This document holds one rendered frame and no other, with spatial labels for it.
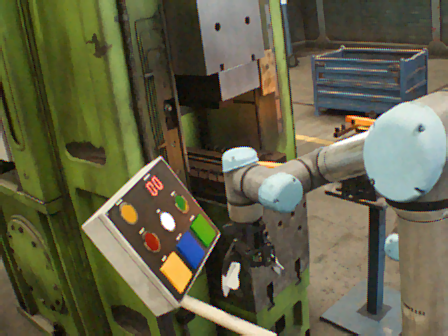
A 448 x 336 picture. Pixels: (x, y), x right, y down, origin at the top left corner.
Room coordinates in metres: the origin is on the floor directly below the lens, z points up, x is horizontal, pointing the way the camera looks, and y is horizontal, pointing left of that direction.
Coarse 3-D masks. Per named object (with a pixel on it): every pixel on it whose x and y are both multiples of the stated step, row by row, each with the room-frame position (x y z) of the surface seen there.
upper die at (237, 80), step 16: (256, 64) 1.62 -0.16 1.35; (176, 80) 1.62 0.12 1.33; (192, 80) 1.57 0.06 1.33; (208, 80) 1.52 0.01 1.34; (224, 80) 1.50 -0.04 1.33; (240, 80) 1.55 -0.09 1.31; (256, 80) 1.61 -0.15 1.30; (192, 96) 1.57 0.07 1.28; (208, 96) 1.52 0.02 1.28; (224, 96) 1.49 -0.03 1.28
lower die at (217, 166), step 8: (192, 152) 1.82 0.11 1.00; (200, 152) 1.82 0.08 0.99; (208, 152) 1.81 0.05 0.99; (216, 152) 1.80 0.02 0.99; (192, 160) 1.75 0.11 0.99; (200, 160) 1.72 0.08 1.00; (208, 160) 1.70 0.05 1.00; (264, 160) 1.63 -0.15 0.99; (192, 168) 1.68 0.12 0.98; (208, 168) 1.64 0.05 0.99; (216, 168) 1.63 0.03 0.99; (192, 176) 1.62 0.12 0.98; (200, 176) 1.60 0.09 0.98; (216, 184) 1.54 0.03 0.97; (224, 184) 1.51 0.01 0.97; (224, 192) 1.52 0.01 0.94
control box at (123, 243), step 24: (144, 168) 1.23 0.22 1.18; (168, 168) 1.23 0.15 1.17; (120, 192) 1.07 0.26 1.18; (144, 192) 1.08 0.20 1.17; (168, 192) 1.16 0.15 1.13; (96, 216) 0.94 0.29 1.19; (120, 216) 0.96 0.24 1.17; (144, 216) 1.02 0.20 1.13; (192, 216) 1.16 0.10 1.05; (96, 240) 0.94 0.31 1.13; (120, 240) 0.92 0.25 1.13; (144, 240) 0.96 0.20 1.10; (168, 240) 1.02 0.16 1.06; (216, 240) 1.17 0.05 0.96; (120, 264) 0.92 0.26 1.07; (144, 264) 0.91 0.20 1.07; (144, 288) 0.91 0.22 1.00; (168, 288) 0.90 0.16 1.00
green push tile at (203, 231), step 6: (198, 216) 1.17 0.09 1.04; (192, 222) 1.14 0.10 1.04; (198, 222) 1.15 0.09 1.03; (204, 222) 1.17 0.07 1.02; (192, 228) 1.11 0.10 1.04; (198, 228) 1.13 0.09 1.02; (204, 228) 1.15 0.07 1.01; (210, 228) 1.17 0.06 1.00; (198, 234) 1.11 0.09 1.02; (204, 234) 1.13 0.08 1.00; (210, 234) 1.15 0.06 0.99; (204, 240) 1.11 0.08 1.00; (210, 240) 1.13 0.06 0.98
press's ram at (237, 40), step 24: (168, 0) 1.53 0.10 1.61; (192, 0) 1.46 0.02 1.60; (216, 0) 1.51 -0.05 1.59; (240, 0) 1.59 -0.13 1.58; (168, 24) 1.54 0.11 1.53; (192, 24) 1.47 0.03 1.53; (216, 24) 1.50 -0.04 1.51; (240, 24) 1.58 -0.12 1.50; (192, 48) 1.48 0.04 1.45; (216, 48) 1.49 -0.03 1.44; (240, 48) 1.57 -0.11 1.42; (192, 72) 1.49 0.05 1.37
